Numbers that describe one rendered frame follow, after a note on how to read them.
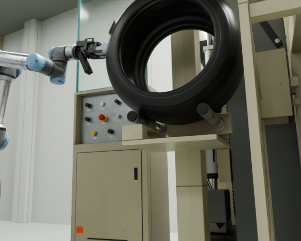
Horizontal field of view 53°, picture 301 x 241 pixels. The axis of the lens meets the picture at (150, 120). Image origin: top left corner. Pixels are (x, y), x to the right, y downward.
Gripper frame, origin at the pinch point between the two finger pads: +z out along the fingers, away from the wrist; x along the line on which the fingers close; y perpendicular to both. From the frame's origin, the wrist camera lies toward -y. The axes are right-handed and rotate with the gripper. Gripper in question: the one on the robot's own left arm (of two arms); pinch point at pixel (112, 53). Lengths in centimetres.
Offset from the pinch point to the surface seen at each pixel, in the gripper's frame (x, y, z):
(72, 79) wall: 287, 85, -245
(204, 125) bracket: 23, -29, 40
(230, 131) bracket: 23, -32, 52
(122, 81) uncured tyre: -12.0, -17.4, 13.4
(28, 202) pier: 292, -124, -308
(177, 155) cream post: 25, -44, 27
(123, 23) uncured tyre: -12.2, 7.8, 11.6
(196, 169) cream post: 25, -50, 37
